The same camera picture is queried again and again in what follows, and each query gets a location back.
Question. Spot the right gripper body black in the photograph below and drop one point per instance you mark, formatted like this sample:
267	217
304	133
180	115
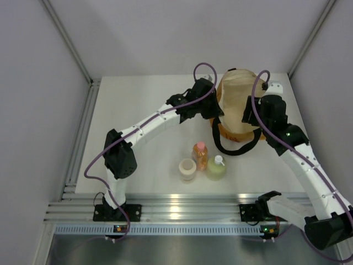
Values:
249	116

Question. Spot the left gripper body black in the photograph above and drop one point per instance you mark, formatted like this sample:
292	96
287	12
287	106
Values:
209	109

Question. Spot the tan canvas bag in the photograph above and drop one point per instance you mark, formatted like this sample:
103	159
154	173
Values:
232	94

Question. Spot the orange bottle pink cap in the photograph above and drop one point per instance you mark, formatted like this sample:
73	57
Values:
200	155

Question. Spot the green bottle white cap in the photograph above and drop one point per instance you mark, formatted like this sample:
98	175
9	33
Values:
216	168

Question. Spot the cream jar bottle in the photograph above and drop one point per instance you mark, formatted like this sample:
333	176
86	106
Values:
187	169

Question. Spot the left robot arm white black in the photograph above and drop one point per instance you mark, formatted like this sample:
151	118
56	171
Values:
120	146

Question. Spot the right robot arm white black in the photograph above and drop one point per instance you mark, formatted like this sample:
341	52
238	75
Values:
329	221

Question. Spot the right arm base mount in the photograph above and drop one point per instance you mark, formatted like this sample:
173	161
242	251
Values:
249	214

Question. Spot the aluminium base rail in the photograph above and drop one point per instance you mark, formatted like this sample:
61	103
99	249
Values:
181	208

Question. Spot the right aluminium frame post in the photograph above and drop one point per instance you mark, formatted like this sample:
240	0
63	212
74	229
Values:
309	40

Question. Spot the aluminium frame post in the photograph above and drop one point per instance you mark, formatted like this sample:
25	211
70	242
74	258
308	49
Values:
58	24
309	40

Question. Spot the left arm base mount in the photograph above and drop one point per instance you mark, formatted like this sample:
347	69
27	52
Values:
105	213

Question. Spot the left aluminium frame post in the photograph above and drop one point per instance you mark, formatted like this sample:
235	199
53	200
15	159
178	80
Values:
58	24

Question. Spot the grey slotted cable duct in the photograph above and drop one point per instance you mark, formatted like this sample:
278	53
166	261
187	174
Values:
164	229

